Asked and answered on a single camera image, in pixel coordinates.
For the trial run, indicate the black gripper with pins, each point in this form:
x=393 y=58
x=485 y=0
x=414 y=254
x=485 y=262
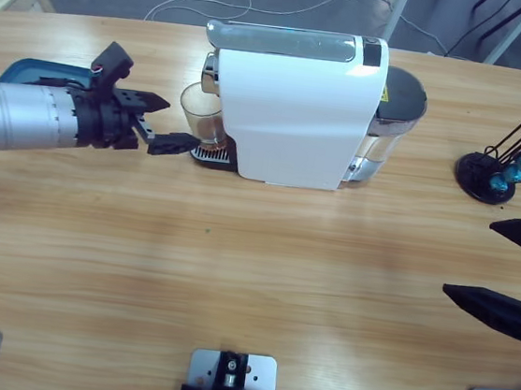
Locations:
x=104 y=123

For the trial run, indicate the clear drinking glass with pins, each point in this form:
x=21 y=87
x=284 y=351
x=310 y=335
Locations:
x=201 y=113

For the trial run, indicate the silver coffee machine lever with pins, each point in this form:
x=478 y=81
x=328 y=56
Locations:
x=278 y=41

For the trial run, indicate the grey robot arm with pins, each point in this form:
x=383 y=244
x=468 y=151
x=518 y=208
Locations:
x=20 y=116

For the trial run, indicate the white capsule coffee machine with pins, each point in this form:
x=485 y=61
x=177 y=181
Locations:
x=287 y=123

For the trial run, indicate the black capsule holder with rods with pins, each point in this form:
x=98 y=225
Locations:
x=472 y=174

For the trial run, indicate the teal square plastic tray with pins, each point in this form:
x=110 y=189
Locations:
x=44 y=71

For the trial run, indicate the clear water tank black lid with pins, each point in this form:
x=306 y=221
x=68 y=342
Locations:
x=403 y=96

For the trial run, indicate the white table leg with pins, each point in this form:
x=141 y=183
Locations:
x=396 y=13

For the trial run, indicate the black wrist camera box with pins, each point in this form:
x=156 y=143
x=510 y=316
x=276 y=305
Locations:
x=111 y=62

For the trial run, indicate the grey camera mount dark post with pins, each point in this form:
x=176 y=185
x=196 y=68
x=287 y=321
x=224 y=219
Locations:
x=203 y=367

